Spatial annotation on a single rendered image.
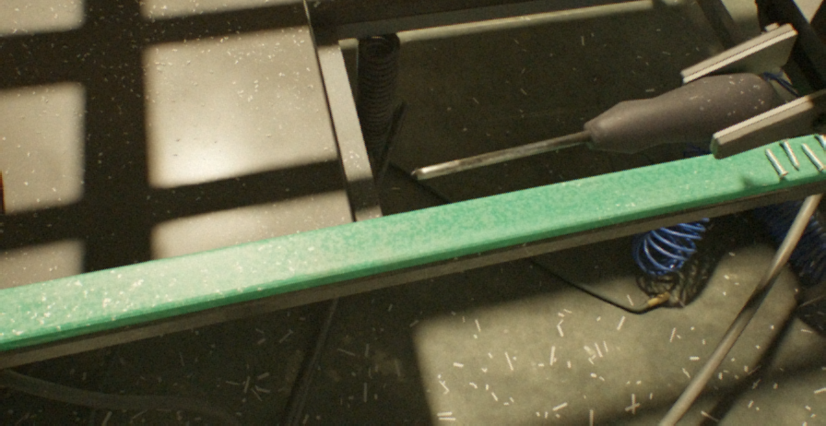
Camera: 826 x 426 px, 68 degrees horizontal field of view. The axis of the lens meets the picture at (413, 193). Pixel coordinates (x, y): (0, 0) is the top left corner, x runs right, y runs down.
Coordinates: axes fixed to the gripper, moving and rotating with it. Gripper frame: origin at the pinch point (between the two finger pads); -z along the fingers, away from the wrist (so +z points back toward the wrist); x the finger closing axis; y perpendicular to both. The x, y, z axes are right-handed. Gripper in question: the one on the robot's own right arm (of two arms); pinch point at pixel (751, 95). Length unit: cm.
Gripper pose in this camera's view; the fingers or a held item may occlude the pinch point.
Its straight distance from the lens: 39.0
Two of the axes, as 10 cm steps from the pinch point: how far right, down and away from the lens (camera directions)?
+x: 2.4, 8.8, -4.2
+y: 3.3, 3.3, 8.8
